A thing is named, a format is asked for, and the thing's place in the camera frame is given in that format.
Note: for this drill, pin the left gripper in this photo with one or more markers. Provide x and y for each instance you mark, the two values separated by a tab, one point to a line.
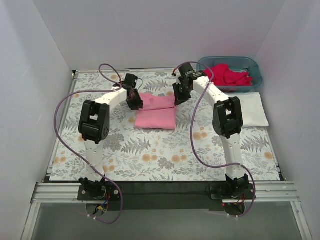
135	100

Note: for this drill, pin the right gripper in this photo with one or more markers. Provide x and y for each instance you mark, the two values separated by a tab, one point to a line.
180	93

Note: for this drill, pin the pink t shirt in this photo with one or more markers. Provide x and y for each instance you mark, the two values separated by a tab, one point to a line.
158	112

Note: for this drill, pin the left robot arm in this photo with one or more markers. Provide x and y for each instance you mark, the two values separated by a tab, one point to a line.
94	127

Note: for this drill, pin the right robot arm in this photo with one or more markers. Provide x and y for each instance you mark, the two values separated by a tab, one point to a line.
227	123

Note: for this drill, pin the red t shirt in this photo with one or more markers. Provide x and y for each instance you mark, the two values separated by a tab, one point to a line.
223	76

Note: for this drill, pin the floral table cloth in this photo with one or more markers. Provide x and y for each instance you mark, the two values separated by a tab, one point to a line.
129	154

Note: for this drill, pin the teal plastic basket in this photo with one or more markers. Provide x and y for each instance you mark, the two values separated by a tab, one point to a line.
236	64

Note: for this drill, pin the folded white t shirt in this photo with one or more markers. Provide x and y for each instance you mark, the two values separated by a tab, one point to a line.
252	109

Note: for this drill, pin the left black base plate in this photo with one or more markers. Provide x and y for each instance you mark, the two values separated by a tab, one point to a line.
112	192

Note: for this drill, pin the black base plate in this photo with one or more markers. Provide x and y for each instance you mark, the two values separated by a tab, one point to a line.
217	192
112	192

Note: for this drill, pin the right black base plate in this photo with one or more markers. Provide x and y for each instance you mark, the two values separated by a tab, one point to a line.
217	192

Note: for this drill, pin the aluminium frame rail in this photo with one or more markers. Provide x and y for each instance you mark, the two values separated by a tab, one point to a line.
163	210

